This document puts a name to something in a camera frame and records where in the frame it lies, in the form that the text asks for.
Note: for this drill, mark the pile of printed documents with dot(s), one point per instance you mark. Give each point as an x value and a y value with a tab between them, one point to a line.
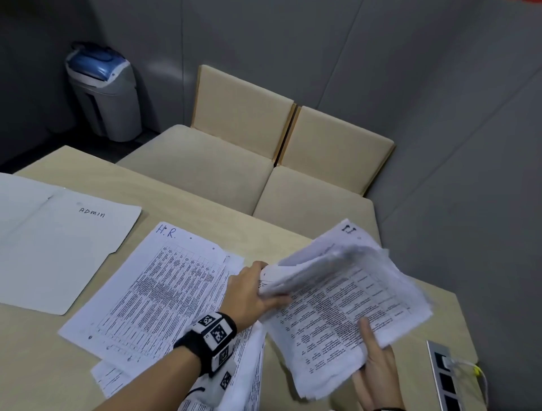
241	372

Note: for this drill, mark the person's left forearm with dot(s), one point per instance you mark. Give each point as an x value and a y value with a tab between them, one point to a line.
148	383

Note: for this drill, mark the person's left hand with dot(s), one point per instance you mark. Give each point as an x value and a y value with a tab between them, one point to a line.
243	298

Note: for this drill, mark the grey bin with blue lid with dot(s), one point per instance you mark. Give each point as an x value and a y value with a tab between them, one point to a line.
103	95

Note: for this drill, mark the printed table sheet with handwriting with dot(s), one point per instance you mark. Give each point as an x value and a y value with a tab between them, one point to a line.
146	296

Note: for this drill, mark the stack of printed paper sheets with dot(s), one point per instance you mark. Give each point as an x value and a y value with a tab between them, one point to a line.
338	305

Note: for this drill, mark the black wrist-worn tracker with markers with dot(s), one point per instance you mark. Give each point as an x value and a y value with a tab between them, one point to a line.
210	338

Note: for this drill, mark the person's left thumb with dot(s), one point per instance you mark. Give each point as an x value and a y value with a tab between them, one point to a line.
276	304

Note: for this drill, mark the beige upholstered bench seat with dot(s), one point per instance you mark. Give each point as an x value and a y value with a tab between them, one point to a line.
326	178
211	139

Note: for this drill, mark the silver tabletop socket panel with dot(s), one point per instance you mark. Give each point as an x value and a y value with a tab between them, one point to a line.
444	377

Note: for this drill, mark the white paper folder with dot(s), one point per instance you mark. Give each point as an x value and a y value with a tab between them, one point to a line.
55	241

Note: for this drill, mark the person's right hand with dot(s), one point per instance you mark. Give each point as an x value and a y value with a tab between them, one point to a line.
379	372

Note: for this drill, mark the person's right thumb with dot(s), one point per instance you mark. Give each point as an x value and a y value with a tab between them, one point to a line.
369	336

